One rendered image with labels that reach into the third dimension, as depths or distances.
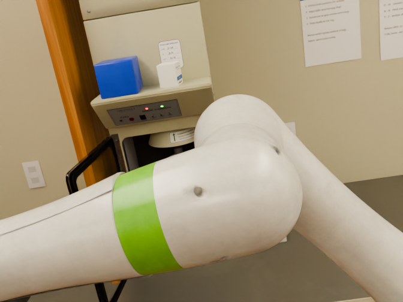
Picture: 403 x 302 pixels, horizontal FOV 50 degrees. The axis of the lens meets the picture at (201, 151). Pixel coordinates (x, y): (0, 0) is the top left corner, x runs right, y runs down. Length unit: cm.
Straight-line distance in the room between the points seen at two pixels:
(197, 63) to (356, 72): 74
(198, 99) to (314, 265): 59
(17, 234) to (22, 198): 147
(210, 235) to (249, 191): 6
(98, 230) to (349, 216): 36
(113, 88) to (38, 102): 69
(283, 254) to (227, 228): 100
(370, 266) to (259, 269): 69
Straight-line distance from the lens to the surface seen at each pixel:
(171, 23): 123
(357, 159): 186
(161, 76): 116
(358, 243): 66
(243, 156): 41
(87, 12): 126
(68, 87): 121
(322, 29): 171
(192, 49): 123
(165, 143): 131
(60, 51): 120
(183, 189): 41
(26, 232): 49
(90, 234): 45
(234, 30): 166
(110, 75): 115
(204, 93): 115
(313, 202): 61
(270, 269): 134
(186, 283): 134
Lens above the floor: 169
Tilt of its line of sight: 18 degrees down
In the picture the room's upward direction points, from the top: 9 degrees counter-clockwise
